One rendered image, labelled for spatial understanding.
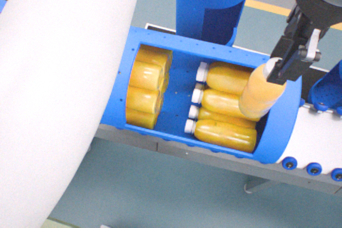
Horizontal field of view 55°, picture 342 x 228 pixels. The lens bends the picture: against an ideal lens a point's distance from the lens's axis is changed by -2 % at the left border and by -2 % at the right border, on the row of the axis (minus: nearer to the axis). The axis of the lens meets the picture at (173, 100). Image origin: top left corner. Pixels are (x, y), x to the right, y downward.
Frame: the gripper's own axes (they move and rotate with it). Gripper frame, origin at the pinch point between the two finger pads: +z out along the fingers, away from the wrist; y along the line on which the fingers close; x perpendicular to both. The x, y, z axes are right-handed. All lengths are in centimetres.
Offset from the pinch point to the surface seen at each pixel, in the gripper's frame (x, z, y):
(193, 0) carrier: 22, 48, 44
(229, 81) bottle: 5.4, 31.9, 8.9
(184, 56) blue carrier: 19.6, 41.6, 18.2
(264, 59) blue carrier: -1.6, 25.2, 14.0
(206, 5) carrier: 17, 48, 43
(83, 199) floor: 64, 146, -30
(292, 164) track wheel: -19, 49, -5
